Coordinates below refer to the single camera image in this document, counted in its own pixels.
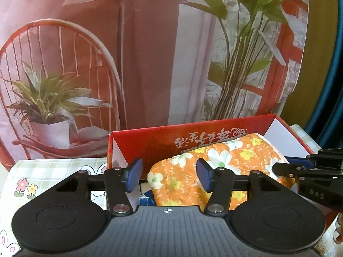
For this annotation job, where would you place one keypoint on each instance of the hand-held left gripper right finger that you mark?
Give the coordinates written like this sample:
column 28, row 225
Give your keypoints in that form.
column 202, row 174

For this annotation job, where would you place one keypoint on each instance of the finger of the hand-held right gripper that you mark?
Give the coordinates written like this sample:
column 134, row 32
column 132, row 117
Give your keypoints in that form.
column 292, row 170
column 329, row 158

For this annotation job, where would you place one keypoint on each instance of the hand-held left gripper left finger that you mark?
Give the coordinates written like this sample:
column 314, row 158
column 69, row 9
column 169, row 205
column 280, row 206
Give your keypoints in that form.
column 134, row 174

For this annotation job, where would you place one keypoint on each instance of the orange floral packet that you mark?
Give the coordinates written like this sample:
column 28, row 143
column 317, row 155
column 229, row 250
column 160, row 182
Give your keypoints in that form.
column 182, row 171

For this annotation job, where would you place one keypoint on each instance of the red cardboard box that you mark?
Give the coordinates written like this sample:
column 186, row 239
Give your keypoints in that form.
column 158, row 140

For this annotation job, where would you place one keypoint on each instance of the person's right hand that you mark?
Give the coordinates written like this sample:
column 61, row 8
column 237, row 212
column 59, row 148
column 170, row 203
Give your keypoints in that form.
column 339, row 229

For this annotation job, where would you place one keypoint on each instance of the blue white packet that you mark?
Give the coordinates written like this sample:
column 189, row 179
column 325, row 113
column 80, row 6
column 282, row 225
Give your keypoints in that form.
column 146, row 199

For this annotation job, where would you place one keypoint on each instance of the blue curtain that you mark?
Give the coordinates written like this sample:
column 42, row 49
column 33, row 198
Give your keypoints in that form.
column 335, row 85

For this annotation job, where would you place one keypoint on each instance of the green checked bunny tablecloth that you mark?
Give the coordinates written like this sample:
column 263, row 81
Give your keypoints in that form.
column 40, row 169

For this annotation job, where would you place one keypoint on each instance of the olive yellow curtain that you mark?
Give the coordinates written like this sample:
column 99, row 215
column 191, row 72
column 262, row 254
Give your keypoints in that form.
column 313, row 59

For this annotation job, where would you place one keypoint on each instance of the printed room scene backdrop cloth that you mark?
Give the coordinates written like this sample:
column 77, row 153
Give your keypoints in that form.
column 150, row 59

